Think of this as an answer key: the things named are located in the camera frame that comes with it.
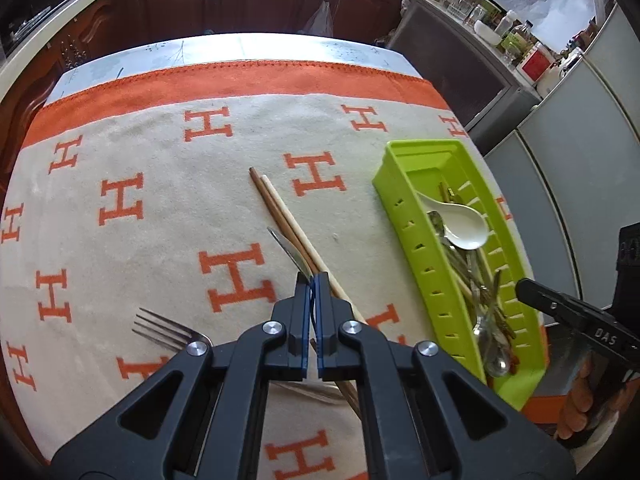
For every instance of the brown wooden kitchen cabinets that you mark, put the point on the brown wooden kitchen cabinets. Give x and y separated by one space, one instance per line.
200 5

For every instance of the person's right hand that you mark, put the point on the person's right hand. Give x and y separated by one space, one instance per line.
575 400

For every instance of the steel fork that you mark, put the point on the steel fork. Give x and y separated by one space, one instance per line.
175 331

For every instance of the green plastic utensil tray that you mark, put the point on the green plastic utensil tray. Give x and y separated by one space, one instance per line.
400 180

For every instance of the grey storage cabinet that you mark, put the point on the grey storage cabinet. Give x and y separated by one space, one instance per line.
450 55

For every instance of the white plastic bottle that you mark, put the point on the white plastic bottle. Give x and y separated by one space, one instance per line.
507 22

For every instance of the white bowl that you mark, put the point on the white bowl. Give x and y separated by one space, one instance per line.
486 30

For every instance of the pale printed tablecloth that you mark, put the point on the pale printed tablecloth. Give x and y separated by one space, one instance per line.
250 47

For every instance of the steel table knife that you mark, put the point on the steel table knife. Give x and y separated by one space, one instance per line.
290 255

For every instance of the person's right forearm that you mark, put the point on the person's right forearm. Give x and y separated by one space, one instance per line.
605 455

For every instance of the green label bottle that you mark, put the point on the green label bottle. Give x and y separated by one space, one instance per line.
517 42

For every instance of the red label jar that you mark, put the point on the red label jar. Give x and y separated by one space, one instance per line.
537 62

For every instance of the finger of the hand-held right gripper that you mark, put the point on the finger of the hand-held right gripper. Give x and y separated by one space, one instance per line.
540 296

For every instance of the grey refrigerator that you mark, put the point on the grey refrigerator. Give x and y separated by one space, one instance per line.
575 160

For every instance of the hanging plastic bag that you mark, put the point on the hanging plastic bag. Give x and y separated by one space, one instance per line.
320 22

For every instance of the white ceramic spoon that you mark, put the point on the white ceramic spoon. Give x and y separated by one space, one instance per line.
465 227

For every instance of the white kitchen countertop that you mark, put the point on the white kitchen countertop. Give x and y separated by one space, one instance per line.
50 22

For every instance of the orange and grey printed blanket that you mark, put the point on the orange and grey printed blanket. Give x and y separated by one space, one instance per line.
150 240

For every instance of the black kitchen appliance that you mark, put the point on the black kitchen appliance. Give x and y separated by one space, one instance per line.
30 0

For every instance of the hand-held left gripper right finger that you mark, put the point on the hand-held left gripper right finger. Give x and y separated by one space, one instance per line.
325 330

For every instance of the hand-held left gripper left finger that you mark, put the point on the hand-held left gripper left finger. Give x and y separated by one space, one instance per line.
303 330

